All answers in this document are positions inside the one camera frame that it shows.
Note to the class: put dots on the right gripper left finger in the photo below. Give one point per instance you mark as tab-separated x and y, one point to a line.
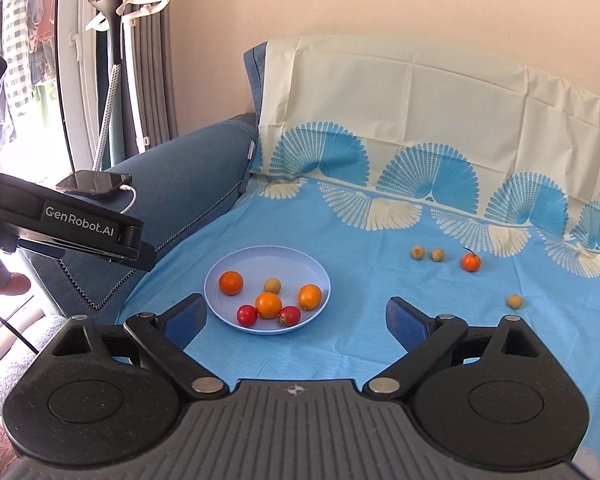
162	339

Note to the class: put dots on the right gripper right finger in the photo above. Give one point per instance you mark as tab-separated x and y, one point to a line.
428	342

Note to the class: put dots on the red cherry tomato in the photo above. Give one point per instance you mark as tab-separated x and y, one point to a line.
247	315

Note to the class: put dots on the large orange tangerine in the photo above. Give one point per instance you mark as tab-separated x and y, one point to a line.
230	283

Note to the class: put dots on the orange tangerine with stem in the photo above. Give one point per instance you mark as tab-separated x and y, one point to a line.
470	262

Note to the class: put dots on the small orange tangerine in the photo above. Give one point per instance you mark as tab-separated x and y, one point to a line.
268	305

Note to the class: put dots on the black smartphone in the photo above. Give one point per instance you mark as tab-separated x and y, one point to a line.
93	183

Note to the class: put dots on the orange kumquat on plate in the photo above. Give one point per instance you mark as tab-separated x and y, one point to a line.
309	297

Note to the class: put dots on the red tomato with calyx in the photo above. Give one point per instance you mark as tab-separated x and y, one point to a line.
289	316

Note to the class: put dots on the light blue plate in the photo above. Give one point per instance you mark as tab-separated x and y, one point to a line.
256	264

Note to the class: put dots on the blue patterned cloth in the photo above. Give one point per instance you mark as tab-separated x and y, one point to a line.
371	147

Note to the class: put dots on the grey curtain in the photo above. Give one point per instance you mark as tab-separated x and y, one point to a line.
154	78

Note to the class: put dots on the garment steamer stand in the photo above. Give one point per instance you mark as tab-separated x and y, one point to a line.
117	18

